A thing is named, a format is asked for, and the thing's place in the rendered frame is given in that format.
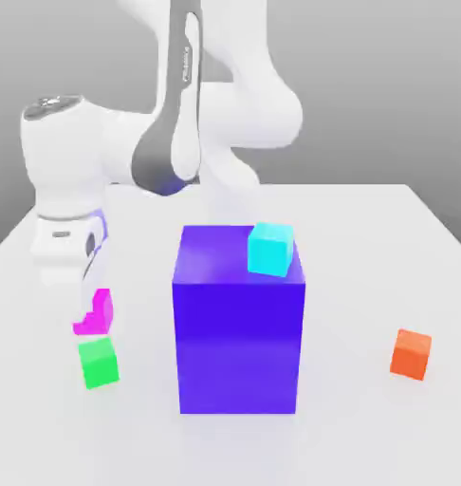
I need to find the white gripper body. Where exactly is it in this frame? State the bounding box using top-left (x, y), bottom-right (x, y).
top-left (39, 243), bottom-right (113, 294)

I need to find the small magenta cube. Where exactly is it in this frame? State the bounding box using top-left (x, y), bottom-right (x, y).
top-left (72, 288), bottom-right (115, 337)

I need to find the small green cube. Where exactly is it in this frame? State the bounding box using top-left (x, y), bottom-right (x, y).
top-left (77, 336), bottom-right (121, 391)

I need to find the small cyan cube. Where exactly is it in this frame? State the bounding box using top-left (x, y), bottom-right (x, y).
top-left (247, 221), bottom-right (295, 279)

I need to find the small orange cube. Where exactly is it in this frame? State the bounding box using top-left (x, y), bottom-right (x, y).
top-left (389, 327), bottom-right (433, 382)

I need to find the large purple box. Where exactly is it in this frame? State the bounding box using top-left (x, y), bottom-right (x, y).
top-left (171, 224), bottom-right (307, 416)

